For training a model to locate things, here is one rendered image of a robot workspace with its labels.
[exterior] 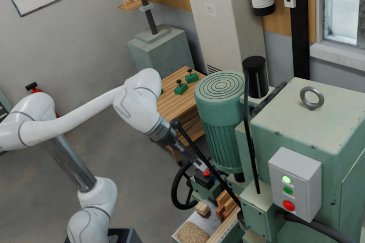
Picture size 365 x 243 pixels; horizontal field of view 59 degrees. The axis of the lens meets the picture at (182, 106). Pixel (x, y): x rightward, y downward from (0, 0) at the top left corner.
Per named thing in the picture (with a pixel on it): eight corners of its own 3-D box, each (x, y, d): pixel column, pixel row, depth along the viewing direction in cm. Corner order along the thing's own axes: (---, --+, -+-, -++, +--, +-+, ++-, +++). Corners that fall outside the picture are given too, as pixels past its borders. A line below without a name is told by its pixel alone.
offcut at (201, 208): (204, 216, 135) (202, 211, 133) (196, 211, 138) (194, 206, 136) (209, 209, 137) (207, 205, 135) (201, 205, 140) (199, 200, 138)
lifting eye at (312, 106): (302, 103, 81) (301, 82, 77) (325, 110, 77) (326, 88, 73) (299, 107, 80) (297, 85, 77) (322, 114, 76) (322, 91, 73)
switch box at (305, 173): (285, 187, 87) (281, 145, 77) (322, 206, 80) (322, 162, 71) (272, 204, 84) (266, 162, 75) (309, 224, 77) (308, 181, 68)
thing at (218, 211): (248, 181, 143) (246, 174, 140) (251, 183, 142) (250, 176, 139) (217, 217, 133) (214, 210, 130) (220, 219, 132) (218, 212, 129)
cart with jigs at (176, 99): (197, 107, 346) (182, 55, 309) (234, 130, 304) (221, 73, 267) (146, 141, 323) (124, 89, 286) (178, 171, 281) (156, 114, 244)
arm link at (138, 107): (158, 126, 109) (165, 102, 119) (124, 96, 103) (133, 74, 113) (137, 139, 114) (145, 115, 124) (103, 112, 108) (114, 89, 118)
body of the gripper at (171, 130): (152, 136, 121) (169, 151, 125) (158, 144, 114) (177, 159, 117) (165, 121, 122) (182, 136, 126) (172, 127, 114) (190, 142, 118)
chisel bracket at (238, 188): (239, 180, 134) (236, 166, 129) (269, 196, 125) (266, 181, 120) (228, 192, 131) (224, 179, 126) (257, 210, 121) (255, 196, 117)
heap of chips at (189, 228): (188, 219, 136) (186, 214, 133) (213, 237, 126) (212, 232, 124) (173, 235, 131) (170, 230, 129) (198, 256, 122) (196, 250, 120)
